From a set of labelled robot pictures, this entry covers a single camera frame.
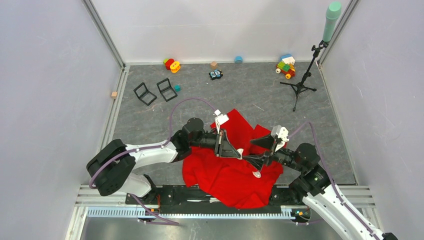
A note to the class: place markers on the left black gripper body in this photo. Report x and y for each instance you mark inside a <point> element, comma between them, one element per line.
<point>218,142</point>

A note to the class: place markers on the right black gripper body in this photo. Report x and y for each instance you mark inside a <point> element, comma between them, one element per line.
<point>274,155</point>

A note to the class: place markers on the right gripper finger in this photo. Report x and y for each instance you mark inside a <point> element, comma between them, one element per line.
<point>258,161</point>
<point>265,142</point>

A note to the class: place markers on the round dark brooch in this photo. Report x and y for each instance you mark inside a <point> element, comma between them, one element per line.
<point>240,153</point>

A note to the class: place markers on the round orange brooch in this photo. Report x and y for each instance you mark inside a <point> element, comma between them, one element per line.
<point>257,174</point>

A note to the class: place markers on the red t-shirt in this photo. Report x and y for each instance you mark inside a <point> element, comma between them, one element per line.
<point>231,180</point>

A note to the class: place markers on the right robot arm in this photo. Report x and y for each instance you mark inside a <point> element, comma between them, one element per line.
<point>315,188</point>

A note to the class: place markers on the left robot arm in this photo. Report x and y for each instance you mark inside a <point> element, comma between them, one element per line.
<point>111,170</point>

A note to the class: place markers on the teal cube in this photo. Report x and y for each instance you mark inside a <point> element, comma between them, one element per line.
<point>177,88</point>

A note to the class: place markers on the black display case right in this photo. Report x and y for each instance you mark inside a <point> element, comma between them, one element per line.
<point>166,90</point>

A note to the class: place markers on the black display case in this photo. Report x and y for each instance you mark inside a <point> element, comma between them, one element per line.
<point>144,94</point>
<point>166,90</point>

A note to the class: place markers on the brown wooden cube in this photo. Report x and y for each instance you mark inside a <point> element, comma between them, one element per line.
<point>213,65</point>

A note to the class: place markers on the colourful brick toy car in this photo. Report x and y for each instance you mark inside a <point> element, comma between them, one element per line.
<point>286,66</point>

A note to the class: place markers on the blue cylinder block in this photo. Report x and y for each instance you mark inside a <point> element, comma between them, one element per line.
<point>238,59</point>

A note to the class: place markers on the red yellow green toy blocks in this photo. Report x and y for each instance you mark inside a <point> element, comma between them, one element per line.
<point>172,65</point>

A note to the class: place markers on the black display case left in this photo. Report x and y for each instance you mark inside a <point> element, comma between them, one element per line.
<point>144,94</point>

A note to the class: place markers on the green microphone on tripod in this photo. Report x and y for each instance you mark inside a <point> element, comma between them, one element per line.
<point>333,12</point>

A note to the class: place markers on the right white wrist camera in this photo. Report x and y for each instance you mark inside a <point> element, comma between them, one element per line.
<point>280,137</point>

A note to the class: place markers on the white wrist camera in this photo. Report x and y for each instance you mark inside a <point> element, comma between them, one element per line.
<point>220,119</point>
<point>280,137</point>

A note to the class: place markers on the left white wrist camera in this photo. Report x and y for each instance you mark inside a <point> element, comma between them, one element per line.
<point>220,119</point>

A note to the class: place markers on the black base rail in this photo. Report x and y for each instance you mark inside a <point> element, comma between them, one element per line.
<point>179,199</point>

